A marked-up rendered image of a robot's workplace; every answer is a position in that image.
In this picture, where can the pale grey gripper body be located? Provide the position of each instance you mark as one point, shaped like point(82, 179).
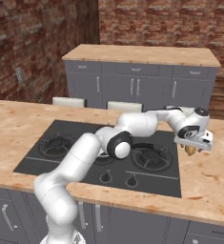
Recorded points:
point(193, 142)

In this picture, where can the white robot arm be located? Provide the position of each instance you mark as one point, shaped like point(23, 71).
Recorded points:
point(75, 158)

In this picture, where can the yellow brown onion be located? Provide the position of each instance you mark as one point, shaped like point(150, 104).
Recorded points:
point(190, 150)

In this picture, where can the black hob knob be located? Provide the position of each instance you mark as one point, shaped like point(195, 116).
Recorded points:
point(131, 181)
point(106, 177)

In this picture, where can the grey run of cupboards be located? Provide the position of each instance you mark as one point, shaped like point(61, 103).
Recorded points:
point(142, 85)

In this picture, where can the white stool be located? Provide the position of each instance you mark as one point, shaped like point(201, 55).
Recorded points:
point(124, 106)
point(69, 102)

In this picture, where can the grey drawer front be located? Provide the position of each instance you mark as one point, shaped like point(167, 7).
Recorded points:
point(212, 233)

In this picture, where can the black hob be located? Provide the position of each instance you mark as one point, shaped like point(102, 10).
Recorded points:
point(53, 158)

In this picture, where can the grey wall socket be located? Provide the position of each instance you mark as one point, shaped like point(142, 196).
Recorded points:
point(19, 75)

